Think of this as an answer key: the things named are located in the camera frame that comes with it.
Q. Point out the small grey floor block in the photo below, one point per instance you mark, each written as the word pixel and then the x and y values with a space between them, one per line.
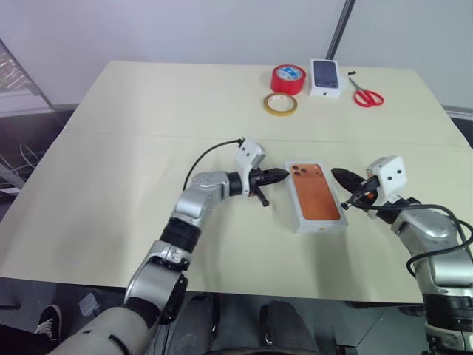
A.
pixel 89 304

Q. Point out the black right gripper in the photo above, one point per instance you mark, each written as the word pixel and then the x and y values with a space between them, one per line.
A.
pixel 371 199

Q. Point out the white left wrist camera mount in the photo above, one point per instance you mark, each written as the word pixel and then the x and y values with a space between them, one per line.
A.
pixel 251 153

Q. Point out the black white sneaker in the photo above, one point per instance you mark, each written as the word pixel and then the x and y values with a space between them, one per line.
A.
pixel 48 323

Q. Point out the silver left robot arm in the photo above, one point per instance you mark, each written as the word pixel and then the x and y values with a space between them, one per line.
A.
pixel 199 199

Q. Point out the glass metal shelf rack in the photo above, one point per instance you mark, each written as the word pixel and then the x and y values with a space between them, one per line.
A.
pixel 18 85

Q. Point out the white boxed phone package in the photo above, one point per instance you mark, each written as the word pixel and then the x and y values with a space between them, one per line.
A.
pixel 326 75

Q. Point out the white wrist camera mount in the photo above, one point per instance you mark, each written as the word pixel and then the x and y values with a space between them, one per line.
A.
pixel 251 153
pixel 391 175

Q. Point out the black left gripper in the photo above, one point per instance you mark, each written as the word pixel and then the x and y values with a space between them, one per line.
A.
pixel 254 183

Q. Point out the yellow tape roll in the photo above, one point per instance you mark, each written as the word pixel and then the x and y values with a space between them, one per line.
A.
pixel 269 106

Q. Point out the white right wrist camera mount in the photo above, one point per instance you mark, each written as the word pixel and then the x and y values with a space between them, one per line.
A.
pixel 391 175

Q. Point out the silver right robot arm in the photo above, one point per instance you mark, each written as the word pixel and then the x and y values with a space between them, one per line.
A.
pixel 436 240

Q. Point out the white phone box lid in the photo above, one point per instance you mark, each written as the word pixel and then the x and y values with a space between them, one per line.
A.
pixel 317 199

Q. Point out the red tape roll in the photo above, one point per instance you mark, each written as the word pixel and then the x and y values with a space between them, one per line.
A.
pixel 288 79

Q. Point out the grey metal post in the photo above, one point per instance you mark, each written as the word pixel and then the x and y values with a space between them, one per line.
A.
pixel 340 27

